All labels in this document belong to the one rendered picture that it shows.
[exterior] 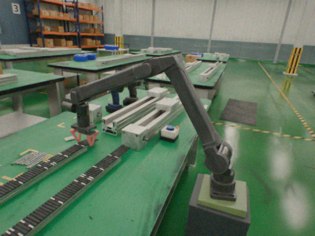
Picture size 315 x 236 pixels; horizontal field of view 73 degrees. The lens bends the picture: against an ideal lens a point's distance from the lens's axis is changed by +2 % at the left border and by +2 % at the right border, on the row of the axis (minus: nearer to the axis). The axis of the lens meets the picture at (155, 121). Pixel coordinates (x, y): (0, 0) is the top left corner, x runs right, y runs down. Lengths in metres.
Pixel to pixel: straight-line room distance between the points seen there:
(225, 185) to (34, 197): 0.65
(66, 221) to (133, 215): 0.20
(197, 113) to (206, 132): 0.07
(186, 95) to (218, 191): 0.35
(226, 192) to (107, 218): 0.41
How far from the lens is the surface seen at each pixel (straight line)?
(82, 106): 0.99
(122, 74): 0.80
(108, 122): 1.24
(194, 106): 0.71
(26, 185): 0.92
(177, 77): 0.70
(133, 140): 1.04
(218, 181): 0.80
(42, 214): 0.75
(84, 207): 0.79
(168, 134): 1.14
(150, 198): 0.80
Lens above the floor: 1.32
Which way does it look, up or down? 22 degrees down
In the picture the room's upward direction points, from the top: 3 degrees clockwise
